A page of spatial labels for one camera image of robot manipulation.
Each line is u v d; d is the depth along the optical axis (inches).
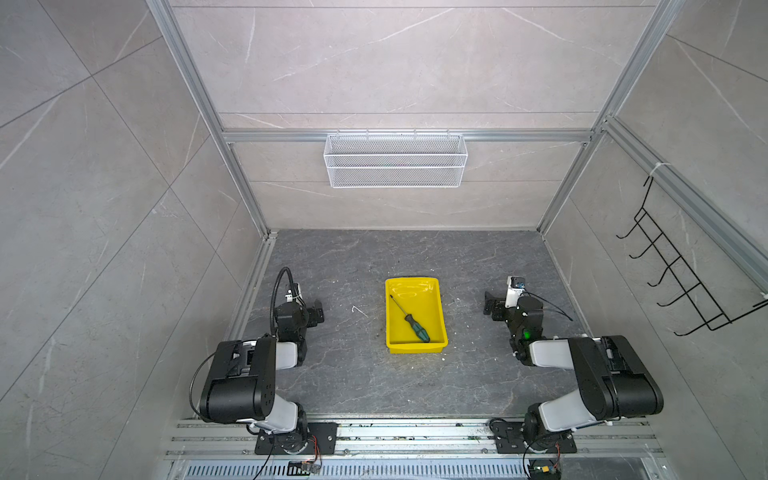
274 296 27.5
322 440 28.8
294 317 27.6
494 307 32.7
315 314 34.5
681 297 25.6
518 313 28.3
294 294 31.4
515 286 31.6
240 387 17.3
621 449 28.9
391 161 39.7
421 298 39.4
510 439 28.7
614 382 17.1
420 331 35.2
